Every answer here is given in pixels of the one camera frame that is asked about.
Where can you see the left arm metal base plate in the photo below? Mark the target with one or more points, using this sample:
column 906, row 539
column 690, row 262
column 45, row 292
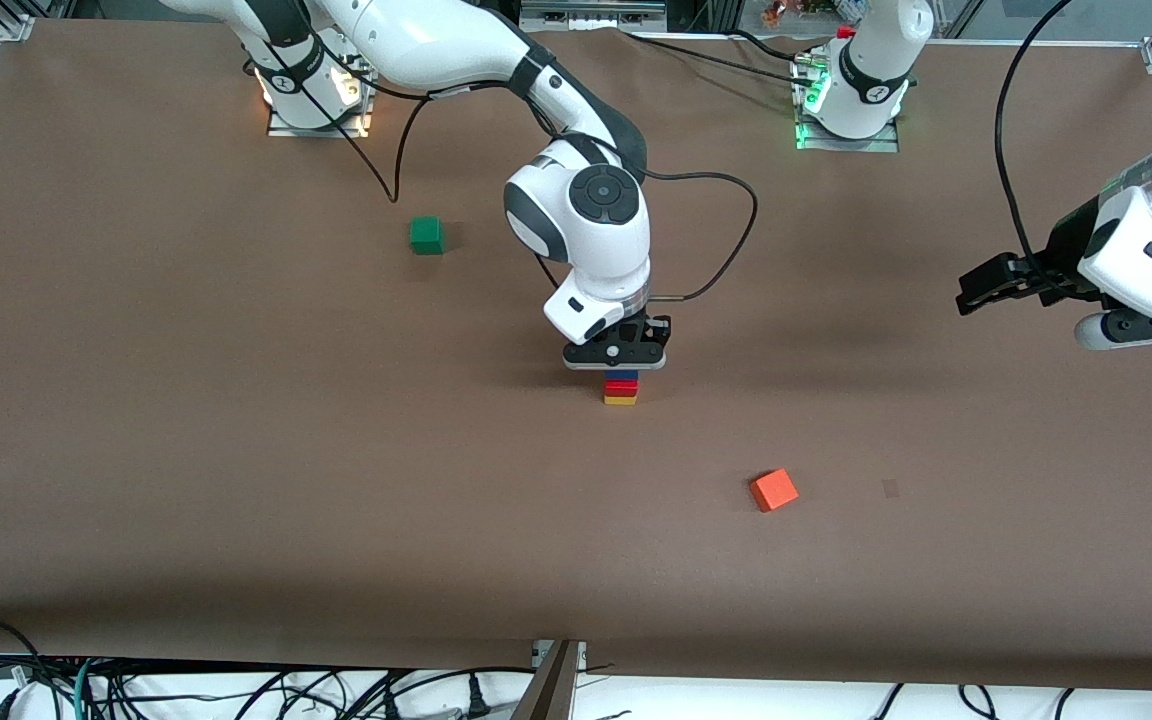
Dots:
column 851, row 145

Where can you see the silver power strip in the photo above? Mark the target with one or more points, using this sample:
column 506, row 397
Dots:
column 591, row 12

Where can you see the blue wooden block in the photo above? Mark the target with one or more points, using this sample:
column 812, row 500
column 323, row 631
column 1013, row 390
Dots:
column 623, row 375

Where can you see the red wooden block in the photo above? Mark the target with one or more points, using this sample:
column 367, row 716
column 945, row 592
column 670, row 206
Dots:
column 621, row 388

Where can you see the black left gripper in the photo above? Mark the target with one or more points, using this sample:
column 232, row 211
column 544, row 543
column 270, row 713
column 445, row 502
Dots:
column 1064, row 250

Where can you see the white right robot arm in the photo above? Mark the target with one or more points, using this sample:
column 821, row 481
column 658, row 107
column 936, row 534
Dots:
column 586, row 230

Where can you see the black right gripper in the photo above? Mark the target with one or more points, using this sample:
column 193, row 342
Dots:
column 661, row 331

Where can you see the yellow wooden block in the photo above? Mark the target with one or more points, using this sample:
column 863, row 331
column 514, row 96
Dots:
column 620, row 400

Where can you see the orange wooden block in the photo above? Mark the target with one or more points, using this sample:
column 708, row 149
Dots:
column 774, row 490

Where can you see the black power plug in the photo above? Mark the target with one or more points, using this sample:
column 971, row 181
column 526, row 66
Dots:
column 477, row 700

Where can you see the green wooden block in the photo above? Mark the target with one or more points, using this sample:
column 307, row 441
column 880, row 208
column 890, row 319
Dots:
column 426, row 235

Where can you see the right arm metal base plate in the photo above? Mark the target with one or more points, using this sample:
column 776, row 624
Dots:
column 336, row 128

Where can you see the metal camera post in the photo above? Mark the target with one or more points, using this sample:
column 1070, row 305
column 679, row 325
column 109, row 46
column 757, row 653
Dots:
column 548, row 690

